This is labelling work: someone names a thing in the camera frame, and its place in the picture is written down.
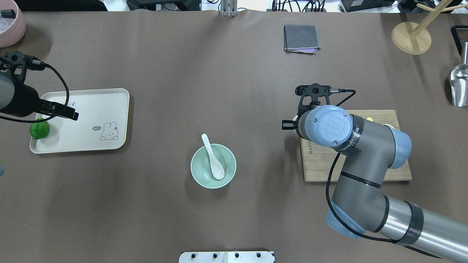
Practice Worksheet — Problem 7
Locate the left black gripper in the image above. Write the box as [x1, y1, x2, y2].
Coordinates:
[7, 83, 79, 121]

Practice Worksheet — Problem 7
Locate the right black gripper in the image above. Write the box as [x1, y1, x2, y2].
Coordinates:
[282, 112, 307, 138]

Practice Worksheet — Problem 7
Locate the white ceramic spoon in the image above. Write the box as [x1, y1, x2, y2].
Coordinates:
[201, 134, 224, 181]

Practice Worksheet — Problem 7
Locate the white steamed bun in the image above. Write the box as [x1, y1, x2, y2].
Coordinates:
[292, 115, 299, 133]

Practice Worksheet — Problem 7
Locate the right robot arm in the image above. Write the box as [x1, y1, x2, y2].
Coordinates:
[282, 105, 467, 263]

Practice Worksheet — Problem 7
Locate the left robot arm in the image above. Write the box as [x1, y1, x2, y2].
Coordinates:
[0, 75, 79, 121]

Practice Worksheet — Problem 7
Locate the light green bowl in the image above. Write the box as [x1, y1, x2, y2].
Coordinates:
[190, 144, 237, 189]

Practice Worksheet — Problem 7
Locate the pink bowl with ice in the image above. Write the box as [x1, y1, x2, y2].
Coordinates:
[0, 0, 27, 48]

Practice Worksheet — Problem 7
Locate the green lime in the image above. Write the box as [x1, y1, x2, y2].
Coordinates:
[29, 121, 50, 140]

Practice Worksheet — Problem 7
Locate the beige rabbit tray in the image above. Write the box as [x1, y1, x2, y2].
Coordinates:
[30, 88, 130, 154]

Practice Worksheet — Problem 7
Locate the bamboo cutting board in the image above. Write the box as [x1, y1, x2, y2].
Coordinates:
[300, 110, 412, 183]

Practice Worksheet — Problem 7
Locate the grey folded cloth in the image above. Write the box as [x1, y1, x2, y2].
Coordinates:
[283, 24, 322, 54]

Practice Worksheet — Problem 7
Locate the wooden mug tree stand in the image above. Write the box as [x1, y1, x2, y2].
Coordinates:
[391, 0, 468, 55]

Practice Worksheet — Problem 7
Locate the metal scoop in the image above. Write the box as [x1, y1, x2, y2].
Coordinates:
[450, 42, 468, 107]

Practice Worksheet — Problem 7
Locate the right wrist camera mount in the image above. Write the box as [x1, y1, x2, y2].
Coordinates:
[295, 83, 344, 117]

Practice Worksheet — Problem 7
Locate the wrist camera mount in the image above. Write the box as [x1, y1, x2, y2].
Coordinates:
[295, 83, 344, 117]
[0, 51, 46, 84]

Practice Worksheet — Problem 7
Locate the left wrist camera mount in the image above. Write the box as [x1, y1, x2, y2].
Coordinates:
[0, 51, 46, 84]

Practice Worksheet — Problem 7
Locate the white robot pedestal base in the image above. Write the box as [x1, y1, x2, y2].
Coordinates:
[178, 250, 275, 263]

